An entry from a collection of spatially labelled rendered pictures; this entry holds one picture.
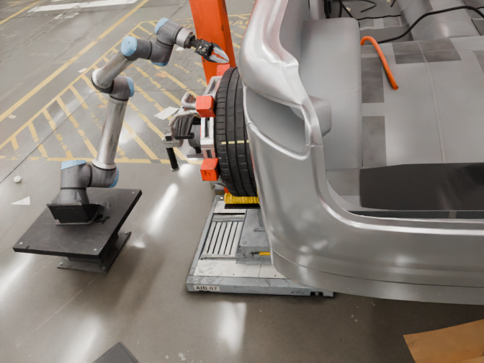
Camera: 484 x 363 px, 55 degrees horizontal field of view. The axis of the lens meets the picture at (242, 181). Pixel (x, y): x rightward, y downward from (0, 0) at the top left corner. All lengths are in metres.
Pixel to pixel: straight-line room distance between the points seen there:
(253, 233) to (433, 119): 1.18
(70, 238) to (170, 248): 0.62
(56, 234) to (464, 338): 2.32
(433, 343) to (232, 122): 1.42
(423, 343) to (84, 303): 1.88
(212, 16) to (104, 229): 1.39
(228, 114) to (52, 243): 1.45
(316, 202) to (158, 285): 1.78
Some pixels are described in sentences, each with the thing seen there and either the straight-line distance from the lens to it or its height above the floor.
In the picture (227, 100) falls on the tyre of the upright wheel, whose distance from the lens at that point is 2.16.
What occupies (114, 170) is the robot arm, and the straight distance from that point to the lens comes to 3.10.
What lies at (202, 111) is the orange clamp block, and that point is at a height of 1.11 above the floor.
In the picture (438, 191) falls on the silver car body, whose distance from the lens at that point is 1.89.
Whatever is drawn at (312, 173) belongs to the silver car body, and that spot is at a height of 1.34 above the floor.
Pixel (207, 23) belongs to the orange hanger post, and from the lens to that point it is 2.73.
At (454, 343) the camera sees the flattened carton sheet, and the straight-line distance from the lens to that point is 2.56.
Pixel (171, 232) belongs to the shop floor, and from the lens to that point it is 3.23.
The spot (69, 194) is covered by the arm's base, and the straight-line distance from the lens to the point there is 3.02.
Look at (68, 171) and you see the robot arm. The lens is 3.04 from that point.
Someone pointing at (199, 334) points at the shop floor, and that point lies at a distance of 2.63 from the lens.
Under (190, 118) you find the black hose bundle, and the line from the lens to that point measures 2.26.
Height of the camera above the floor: 2.09
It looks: 37 degrees down
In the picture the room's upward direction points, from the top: 11 degrees counter-clockwise
